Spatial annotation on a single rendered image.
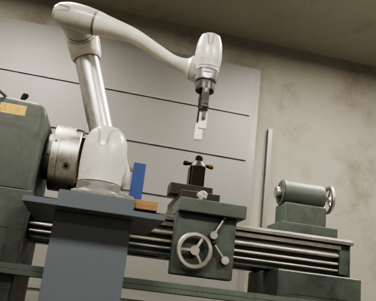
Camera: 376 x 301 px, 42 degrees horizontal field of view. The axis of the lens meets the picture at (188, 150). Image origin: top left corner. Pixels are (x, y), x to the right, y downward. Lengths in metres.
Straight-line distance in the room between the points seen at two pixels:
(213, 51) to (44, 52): 2.95
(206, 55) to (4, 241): 1.09
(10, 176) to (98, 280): 0.74
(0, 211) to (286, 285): 1.25
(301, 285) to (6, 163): 1.38
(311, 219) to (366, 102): 3.07
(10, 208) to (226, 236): 0.92
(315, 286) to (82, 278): 1.12
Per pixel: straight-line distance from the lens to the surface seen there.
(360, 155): 5.21
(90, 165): 1.72
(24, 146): 2.20
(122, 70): 4.66
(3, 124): 2.24
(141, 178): 2.38
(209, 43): 1.95
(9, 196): 2.16
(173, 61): 2.09
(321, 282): 2.34
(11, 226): 2.14
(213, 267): 2.15
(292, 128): 4.95
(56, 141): 2.30
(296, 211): 2.51
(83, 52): 2.13
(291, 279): 2.28
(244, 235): 2.31
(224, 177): 4.52
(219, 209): 2.14
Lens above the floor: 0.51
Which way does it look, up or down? 17 degrees up
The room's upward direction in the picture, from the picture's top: 7 degrees clockwise
